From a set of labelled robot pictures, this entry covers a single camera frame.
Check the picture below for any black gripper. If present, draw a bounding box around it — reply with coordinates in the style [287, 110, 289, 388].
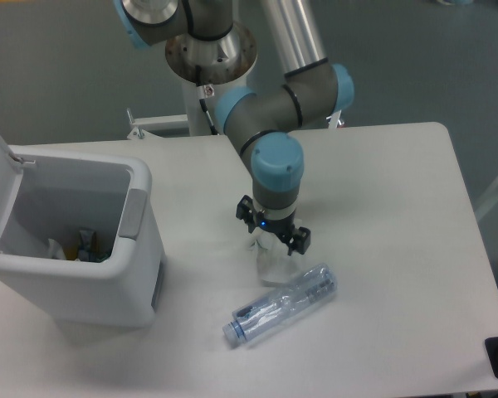
[236, 195, 311, 255]

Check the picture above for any clear plastic wrapper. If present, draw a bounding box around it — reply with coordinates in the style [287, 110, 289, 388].
[248, 228, 307, 287]

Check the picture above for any clear plastic bottle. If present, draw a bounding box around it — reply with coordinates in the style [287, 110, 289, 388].
[222, 264, 337, 347]

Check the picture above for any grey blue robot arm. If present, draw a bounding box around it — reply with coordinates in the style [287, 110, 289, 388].
[115, 1, 354, 254]

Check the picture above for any trash inside the can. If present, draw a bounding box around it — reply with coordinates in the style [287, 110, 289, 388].
[46, 229, 112, 263]

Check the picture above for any white trash can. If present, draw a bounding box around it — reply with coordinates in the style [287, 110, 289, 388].
[0, 135, 165, 328]

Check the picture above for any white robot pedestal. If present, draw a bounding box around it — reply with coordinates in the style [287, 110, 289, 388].
[126, 20, 258, 140]

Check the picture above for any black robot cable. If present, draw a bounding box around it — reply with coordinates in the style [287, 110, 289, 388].
[194, 64, 221, 136]

